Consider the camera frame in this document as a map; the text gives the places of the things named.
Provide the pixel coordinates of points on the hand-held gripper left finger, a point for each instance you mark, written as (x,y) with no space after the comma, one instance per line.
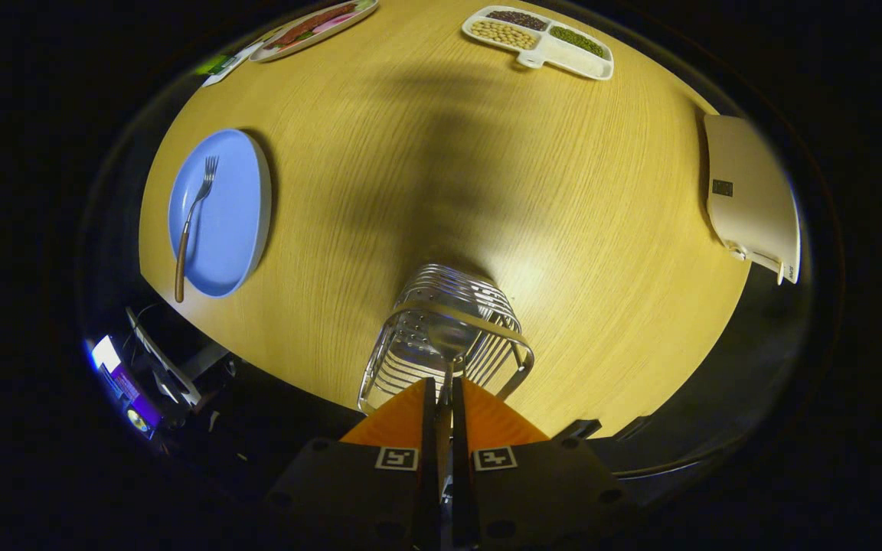
(429,474)

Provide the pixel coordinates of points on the white divided tray of beans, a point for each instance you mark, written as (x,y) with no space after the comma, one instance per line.
(575,57)

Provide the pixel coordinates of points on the blue round plate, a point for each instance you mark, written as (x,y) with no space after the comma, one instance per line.
(227,214)

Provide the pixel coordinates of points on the lit computer screen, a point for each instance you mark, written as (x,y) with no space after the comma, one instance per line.
(106,354)

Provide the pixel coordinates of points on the green label plastic bottle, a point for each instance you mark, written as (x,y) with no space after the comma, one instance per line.
(215,63)

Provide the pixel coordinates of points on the white square coaster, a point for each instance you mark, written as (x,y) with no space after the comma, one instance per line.
(238,57)

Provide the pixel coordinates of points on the white toaster appliance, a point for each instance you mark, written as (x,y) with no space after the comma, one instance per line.
(747,199)

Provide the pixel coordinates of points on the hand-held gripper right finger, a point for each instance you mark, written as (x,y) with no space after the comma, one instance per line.
(462,474)

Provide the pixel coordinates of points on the round plate of toy food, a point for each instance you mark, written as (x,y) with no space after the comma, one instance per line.
(311,27)

